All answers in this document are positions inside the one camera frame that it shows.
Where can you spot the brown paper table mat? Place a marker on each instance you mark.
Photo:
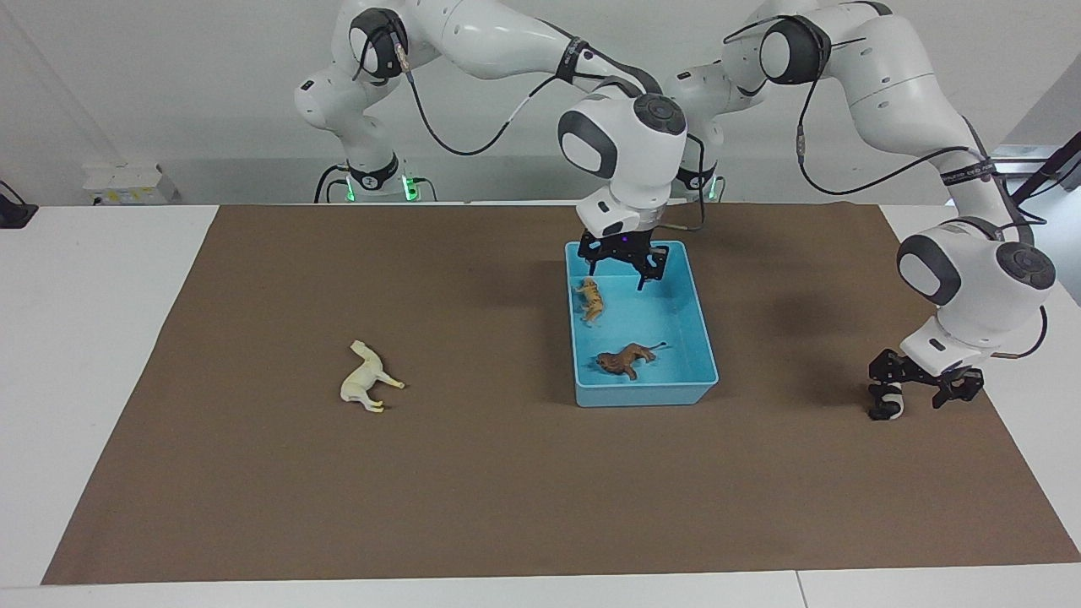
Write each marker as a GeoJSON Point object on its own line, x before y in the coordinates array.
{"type": "Point", "coordinates": [473, 473]}

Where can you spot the light blue plastic storage box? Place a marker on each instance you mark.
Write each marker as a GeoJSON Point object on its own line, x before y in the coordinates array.
{"type": "Point", "coordinates": [667, 325]}

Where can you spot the black stand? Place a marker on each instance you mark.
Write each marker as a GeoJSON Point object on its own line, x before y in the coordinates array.
{"type": "Point", "coordinates": [1047, 165]}

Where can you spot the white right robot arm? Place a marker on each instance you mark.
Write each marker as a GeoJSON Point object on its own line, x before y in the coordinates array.
{"type": "Point", "coordinates": [507, 42]}

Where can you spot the orange striped tiger toy figure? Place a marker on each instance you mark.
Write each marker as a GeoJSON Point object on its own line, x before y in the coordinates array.
{"type": "Point", "coordinates": [591, 300]}

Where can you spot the brown lion toy figure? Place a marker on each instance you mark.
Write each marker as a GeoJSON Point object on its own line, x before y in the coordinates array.
{"type": "Point", "coordinates": [625, 360]}

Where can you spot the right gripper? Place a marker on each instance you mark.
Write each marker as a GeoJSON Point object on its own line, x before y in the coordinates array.
{"type": "Point", "coordinates": [612, 218]}

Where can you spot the white power strip box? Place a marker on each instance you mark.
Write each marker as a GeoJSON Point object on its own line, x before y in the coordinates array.
{"type": "Point", "coordinates": [127, 184]}

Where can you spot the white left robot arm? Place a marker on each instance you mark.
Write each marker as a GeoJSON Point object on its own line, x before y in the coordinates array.
{"type": "Point", "coordinates": [895, 76]}

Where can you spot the cream white horse toy figure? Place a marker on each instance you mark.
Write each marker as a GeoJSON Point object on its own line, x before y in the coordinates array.
{"type": "Point", "coordinates": [361, 382]}

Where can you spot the black device on table edge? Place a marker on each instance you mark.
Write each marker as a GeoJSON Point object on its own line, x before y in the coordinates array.
{"type": "Point", "coordinates": [15, 213]}

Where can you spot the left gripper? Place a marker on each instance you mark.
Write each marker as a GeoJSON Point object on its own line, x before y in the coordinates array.
{"type": "Point", "coordinates": [942, 353]}

